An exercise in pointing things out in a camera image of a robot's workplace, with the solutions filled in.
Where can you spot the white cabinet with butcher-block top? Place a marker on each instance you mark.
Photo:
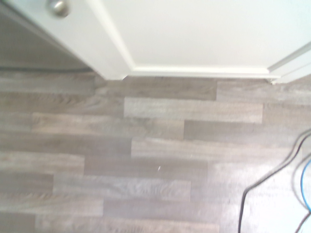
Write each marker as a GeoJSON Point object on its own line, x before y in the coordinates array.
{"type": "Point", "coordinates": [194, 36]}

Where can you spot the stainless steel dishwasher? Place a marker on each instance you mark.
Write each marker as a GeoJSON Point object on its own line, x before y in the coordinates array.
{"type": "Point", "coordinates": [29, 43]}

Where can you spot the round metal cabinet knob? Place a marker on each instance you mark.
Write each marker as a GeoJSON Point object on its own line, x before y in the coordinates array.
{"type": "Point", "coordinates": [58, 7]}

